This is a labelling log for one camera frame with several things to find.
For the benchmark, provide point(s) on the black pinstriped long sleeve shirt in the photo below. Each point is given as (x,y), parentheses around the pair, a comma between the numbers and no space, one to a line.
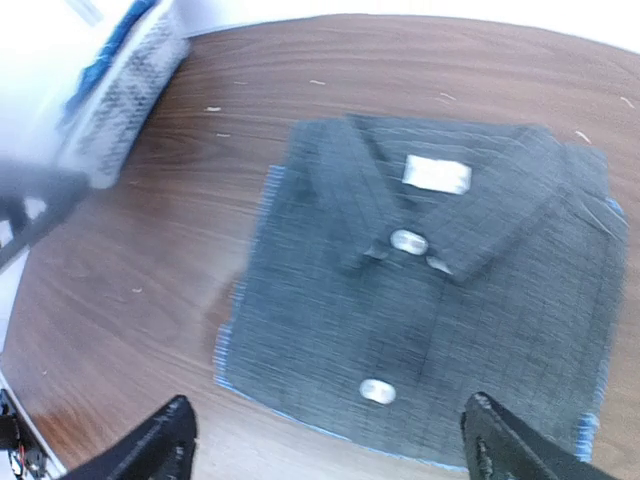
(467,196)

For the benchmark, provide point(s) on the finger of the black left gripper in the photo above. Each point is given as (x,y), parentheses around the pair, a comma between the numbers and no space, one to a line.
(35,198)

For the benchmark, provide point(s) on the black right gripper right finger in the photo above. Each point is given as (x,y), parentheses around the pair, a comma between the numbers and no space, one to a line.
(500,445)

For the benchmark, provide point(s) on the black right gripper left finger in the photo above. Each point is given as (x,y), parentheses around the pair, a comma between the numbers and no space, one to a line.
(161,447)

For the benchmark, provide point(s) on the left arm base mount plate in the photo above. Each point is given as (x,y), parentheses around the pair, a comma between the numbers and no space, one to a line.
(22,455)

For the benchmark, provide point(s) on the white plastic laundry basket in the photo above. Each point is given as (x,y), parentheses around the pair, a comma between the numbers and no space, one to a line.
(100,136)

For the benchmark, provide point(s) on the light blue checked shirt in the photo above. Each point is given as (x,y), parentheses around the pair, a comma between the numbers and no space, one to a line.
(387,357)

